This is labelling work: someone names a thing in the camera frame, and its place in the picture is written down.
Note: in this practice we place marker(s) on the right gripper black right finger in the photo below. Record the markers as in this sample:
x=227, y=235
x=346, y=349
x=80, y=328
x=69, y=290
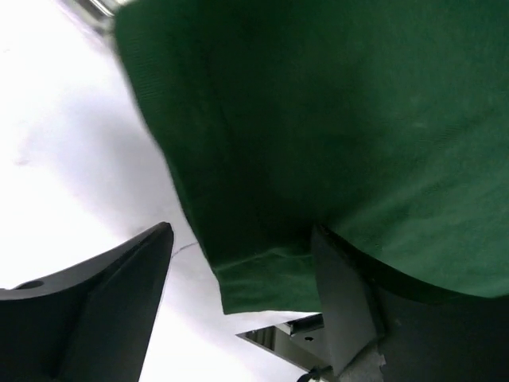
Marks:
x=383, y=325

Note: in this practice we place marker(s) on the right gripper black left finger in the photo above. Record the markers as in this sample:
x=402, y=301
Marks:
x=90, y=322

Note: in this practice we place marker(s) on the white and green raglan t-shirt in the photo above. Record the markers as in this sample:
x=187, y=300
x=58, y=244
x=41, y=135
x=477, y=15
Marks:
x=384, y=121

